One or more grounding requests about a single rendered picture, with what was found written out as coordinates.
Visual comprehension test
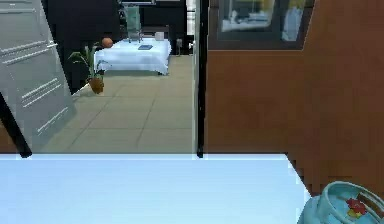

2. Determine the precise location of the white bed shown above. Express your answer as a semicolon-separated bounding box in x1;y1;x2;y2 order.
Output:
93;37;172;76

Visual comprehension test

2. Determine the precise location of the pale blue table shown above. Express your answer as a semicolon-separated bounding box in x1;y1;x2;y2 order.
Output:
0;153;312;224

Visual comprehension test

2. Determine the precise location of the green house plant brown pot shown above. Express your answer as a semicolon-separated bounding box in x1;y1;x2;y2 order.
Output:
68;42;106;95

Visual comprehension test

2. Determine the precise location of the teal chair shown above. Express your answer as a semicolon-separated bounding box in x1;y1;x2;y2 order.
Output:
124;5;144;44

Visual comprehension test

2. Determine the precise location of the grey room door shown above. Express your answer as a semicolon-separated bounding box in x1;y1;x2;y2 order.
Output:
0;0;77;154

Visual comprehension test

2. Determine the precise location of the light blue bin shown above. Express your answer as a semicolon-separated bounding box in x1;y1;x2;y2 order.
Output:
296;180;384;224

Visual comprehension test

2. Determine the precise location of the framed wall picture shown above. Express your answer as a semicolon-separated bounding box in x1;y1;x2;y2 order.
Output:
208;0;316;51

